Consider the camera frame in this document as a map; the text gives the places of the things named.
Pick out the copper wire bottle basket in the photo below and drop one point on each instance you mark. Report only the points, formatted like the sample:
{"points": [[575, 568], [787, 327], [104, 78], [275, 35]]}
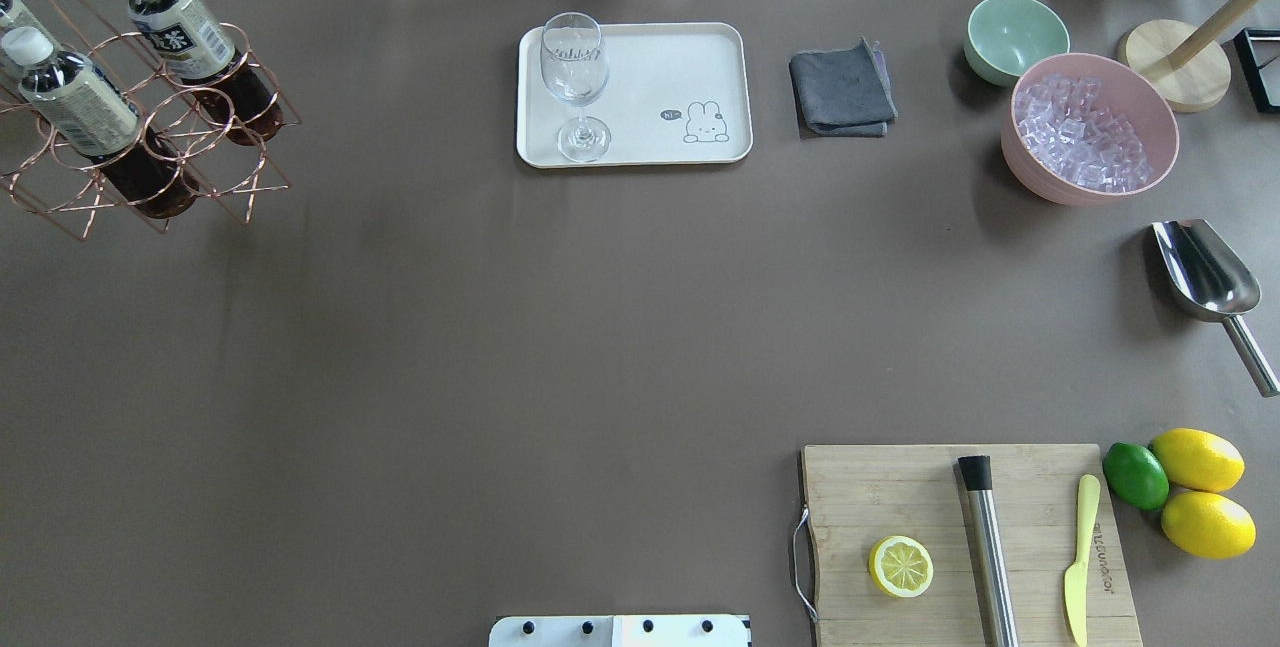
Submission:
{"points": [[173, 108]]}

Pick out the tea bottle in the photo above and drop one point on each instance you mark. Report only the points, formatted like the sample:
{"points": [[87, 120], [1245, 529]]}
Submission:
{"points": [[16, 14], [197, 52], [71, 93]]}

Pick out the cream rabbit tray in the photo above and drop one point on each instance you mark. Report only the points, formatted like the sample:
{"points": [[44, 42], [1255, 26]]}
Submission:
{"points": [[678, 94]]}

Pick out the clear wine glass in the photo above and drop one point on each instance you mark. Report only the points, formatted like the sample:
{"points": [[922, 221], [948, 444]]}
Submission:
{"points": [[575, 70]]}

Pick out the grey folded cloth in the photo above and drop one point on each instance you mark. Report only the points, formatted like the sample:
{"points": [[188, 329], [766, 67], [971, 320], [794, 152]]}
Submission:
{"points": [[844, 92]]}

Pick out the half lemon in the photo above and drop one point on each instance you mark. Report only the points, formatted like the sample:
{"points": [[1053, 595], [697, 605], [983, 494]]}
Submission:
{"points": [[901, 567]]}

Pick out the mint green bowl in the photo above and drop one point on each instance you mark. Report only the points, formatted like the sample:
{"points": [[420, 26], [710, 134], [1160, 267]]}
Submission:
{"points": [[1004, 38]]}

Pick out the steel muddler black tip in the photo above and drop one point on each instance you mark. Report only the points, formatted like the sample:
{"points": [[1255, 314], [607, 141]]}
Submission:
{"points": [[975, 470]]}

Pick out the pink bowl of ice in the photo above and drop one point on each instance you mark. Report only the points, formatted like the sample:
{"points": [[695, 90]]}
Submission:
{"points": [[1084, 130]]}

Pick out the yellow plastic knife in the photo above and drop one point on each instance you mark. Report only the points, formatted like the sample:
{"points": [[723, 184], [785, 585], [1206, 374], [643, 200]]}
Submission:
{"points": [[1075, 578]]}

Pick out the green lime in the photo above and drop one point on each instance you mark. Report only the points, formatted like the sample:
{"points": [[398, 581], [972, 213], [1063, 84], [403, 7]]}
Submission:
{"points": [[1136, 476]]}

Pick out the steel ice scoop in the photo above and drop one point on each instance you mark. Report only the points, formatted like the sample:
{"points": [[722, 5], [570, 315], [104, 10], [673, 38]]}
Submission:
{"points": [[1213, 284]]}

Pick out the wooden cup stand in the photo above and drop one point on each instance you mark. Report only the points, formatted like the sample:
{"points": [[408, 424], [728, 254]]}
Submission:
{"points": [[1185, 63]]}

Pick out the whole lemon upper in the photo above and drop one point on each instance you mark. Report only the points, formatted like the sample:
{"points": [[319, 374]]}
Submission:
{"points": [[1199, 460]]}

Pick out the whole lemon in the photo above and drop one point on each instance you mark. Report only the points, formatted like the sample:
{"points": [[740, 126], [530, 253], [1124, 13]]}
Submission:
{"points": [[1208, 525], [1199, 460]]}

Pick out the whole lemon lower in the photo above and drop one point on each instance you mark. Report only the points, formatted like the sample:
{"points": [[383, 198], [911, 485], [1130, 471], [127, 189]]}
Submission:
{"points": [[1208, 525]]}

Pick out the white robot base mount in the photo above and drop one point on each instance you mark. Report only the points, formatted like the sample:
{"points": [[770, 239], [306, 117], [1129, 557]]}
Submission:
{"points": [[683, 629]]}

